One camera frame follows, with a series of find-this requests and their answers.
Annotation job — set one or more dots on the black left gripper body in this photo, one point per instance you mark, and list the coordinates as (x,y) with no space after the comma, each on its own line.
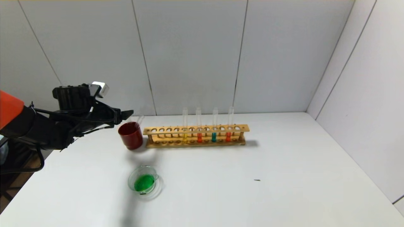
(117,116)

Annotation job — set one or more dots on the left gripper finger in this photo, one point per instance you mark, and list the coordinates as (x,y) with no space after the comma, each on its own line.
(126,114)

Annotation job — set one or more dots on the test tube with blue pigment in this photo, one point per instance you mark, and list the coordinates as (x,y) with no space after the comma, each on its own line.
(140,119)

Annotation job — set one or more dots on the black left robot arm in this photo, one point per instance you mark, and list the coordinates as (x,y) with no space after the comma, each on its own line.
(38,129)

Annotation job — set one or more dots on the wooden test tube rack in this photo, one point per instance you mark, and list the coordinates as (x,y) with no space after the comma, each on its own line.
(195,129)

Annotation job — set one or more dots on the test tube with orange pigment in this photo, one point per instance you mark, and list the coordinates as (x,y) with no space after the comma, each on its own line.
(199,138)
(228,137)

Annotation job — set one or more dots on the test tube with teal pigment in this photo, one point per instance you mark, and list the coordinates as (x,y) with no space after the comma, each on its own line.
(214,137)

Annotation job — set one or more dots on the dark red cup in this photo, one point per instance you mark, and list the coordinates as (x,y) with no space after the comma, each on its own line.
(131,137)

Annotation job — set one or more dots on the clear glass beaker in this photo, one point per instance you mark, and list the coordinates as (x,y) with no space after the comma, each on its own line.
(145,184)

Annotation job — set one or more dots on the black metal stand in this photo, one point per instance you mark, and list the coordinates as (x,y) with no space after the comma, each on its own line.
(15,170)

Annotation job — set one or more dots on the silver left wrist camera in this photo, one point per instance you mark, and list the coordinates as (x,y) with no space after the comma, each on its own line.
(100,89)

